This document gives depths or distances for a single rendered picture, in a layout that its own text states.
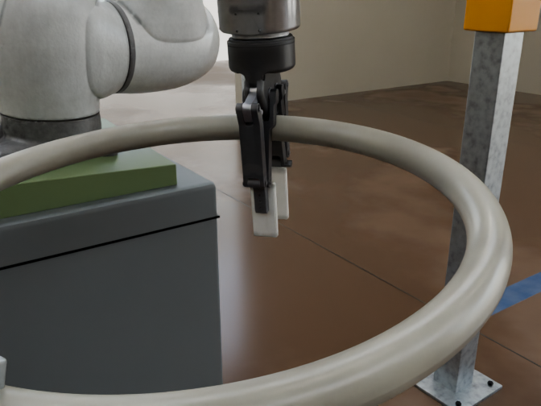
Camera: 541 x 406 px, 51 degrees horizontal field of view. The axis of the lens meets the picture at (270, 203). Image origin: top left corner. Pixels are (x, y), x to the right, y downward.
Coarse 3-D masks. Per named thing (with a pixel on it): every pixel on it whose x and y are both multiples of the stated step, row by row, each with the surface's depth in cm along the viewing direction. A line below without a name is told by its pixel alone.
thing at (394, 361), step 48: (48, 144) 60; (96, 144) 63; (144, 144) 66; (336, 144) 62; (384, 144) 57; (480, 192) 44; (480, 240) 38; (480, 288) 33; (384, 336) 29; (432, 336) 29; (240, 384) 26; (288, 384) 26; (336, 384) 26; (384, 384) 27
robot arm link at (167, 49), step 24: (120, 0) 93; (144, 0) 92; (168, 0) 93; (192, 0) 96; (144, 24) 93; (168, 24) 94; (192, 24) 98; (216, 24) 105; (144, 48) 93; (168, 48) 96; (192, 48) 100; (216, 48) 105; (144, 72) 95; (168, 72) 98; (192, 72) 103
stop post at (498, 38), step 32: (480, 0) 130; (512, 0) 124; (480, 32) 134; (512, 32) 128; (480, 64) 136; (512, 64) 134; (480, 96) 137; (512, 96) 138; (480, 128) 139; (480, 160) 141; (448, 256) 155; (416, 384) 167; (448, 384) 165; (480, 384) 167
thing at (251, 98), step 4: (252, 88) 62; (256, 88) 62; (252, 92) 62; (248, 96) 61; (252, 96) 61; (256, 96) 61; (248, 100) 61; (252, 100) 61; (256, 100) 62; (244, 104) 60; (248, 104) 60; (244, 108) 60; (248, 108) 60; (244, 112) 60; (248, 112) 60; (244, 116) 60; (248, 116) 60; (244, 120) 61; (248, 120) 61; (252, 120) 61
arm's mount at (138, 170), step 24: (72, 168) 84; (96, 168) 85; (120, 168) 86; (144, 168) 87; (168, 168) 89; (0, 192) 76; (24, 192) 78; (48, 192) 80; (72, 192) 82; (96, 192) 84; (120, 192) 86; (0, 216) 77
